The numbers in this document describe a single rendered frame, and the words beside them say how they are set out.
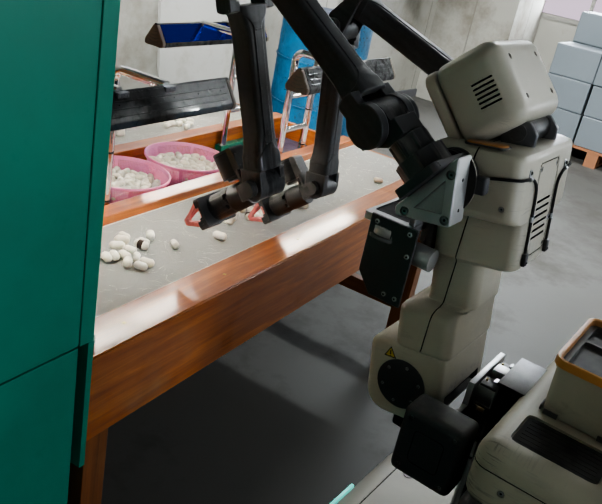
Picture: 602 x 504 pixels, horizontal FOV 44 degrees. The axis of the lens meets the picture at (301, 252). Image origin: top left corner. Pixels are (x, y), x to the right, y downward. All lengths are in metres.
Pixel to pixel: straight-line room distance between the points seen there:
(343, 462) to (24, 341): 1.46
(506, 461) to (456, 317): 0.29
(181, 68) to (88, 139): 3.52
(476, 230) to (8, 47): 0.82
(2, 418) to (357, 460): 1.46
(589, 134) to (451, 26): 1.91
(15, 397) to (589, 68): 6.09
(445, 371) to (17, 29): 0.95
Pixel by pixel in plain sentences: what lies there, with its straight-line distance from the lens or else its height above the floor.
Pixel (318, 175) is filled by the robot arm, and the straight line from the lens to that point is 1.81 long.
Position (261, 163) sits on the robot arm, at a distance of 1.45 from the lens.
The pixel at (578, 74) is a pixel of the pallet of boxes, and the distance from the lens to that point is 6.84.
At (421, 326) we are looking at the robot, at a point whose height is 0.86.
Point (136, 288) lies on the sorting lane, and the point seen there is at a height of 0.74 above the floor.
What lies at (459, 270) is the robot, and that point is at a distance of 1.40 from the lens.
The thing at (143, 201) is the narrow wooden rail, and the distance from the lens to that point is 1.99.
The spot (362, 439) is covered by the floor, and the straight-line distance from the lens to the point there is 2.52.
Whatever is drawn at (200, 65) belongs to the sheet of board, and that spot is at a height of 0.57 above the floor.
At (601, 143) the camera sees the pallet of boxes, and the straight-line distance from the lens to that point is 6.83.
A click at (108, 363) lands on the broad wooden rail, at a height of 0.74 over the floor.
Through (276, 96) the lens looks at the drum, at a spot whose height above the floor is 0.33.
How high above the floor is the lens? 1.52
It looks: 24 degrees down
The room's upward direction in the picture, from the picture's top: 12 degrees clockwise
